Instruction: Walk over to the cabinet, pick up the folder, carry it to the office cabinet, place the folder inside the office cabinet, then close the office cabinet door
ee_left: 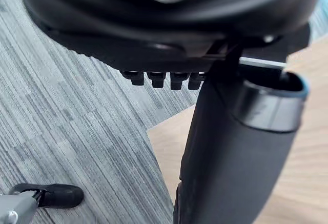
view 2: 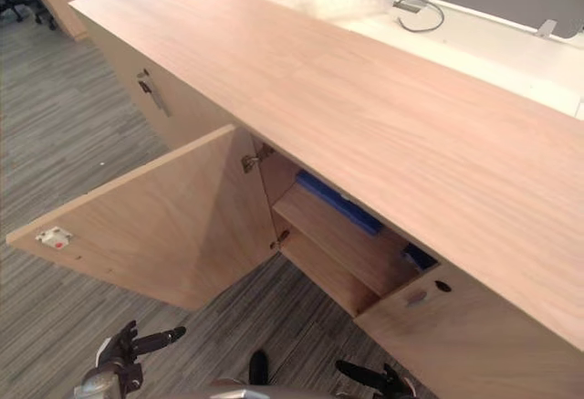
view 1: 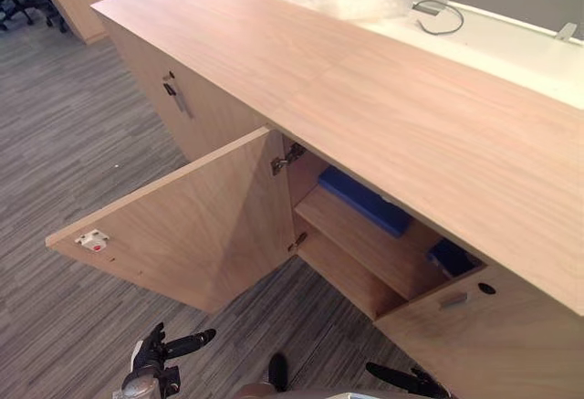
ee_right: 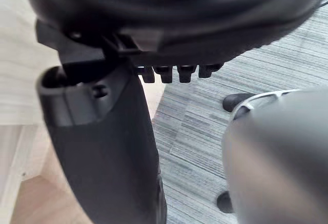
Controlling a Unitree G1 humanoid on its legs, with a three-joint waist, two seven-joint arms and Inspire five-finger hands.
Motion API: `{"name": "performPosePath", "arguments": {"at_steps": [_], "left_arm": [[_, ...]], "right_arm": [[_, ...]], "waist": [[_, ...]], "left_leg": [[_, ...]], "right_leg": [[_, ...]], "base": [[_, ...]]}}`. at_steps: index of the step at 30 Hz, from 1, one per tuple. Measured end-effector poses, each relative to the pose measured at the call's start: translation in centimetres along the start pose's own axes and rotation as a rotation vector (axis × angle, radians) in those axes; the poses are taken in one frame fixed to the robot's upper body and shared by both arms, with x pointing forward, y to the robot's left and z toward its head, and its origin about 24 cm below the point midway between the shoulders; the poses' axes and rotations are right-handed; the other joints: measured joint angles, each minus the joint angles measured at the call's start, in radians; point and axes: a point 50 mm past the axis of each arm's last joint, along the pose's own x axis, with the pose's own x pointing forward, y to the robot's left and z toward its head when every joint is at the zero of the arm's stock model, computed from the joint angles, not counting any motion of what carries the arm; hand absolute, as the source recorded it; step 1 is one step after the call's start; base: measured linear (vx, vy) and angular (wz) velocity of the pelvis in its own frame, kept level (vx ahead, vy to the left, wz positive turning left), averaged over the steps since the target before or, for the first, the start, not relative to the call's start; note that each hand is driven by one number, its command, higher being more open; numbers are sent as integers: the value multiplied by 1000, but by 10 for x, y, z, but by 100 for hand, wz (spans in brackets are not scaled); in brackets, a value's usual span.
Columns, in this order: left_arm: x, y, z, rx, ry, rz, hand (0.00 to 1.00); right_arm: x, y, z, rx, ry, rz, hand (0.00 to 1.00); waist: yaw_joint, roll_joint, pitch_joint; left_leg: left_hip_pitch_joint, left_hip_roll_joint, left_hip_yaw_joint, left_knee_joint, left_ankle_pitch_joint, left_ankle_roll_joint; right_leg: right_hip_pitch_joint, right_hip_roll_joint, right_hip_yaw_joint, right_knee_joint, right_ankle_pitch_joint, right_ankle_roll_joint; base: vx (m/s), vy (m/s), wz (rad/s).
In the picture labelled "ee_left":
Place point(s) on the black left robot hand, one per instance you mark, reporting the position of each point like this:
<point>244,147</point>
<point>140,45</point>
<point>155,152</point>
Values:
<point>164,16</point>

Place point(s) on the dark robot foot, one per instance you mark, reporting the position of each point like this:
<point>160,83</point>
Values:
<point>60,195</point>

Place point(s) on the silver robot leg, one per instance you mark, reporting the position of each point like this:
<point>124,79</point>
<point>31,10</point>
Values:
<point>16,208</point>

